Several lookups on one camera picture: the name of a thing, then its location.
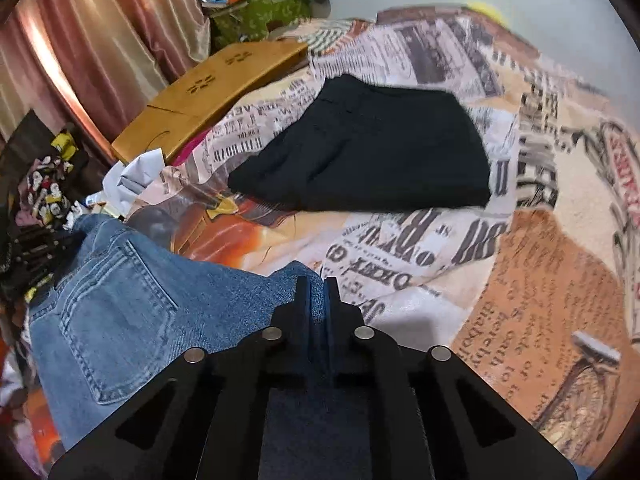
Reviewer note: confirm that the wooden lap desk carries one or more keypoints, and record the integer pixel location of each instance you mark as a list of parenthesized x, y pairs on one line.
[(200, 95)]

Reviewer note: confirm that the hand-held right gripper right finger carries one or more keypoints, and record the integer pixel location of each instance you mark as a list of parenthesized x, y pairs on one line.
[(331, 310)]

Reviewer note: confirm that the green storage box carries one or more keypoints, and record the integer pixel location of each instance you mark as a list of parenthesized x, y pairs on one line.
[(260, 15)]

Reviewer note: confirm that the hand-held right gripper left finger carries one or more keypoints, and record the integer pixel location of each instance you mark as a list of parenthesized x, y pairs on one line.
[(304, 310)]

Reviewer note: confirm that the newspaper print blanket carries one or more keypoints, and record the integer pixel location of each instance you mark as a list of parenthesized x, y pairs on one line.
[(525, 285)]

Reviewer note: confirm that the white crumpled paper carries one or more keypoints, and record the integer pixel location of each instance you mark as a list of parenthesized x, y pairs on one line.
[(135, 175)]

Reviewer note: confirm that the blue denim jeans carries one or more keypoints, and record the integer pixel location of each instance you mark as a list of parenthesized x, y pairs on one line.
[(125, 310)]

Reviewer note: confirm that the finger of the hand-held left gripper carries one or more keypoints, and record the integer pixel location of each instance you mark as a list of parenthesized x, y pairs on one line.
[(50, 247)]

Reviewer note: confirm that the black folded pants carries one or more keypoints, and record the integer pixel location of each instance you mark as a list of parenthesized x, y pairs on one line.
[(375, 150)]

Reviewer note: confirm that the striped brown curtain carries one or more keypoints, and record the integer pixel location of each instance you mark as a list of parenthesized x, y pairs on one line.
[(100, 35)]

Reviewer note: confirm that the cartoon print cloth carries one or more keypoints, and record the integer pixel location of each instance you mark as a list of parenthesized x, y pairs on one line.
[(47, 185)]

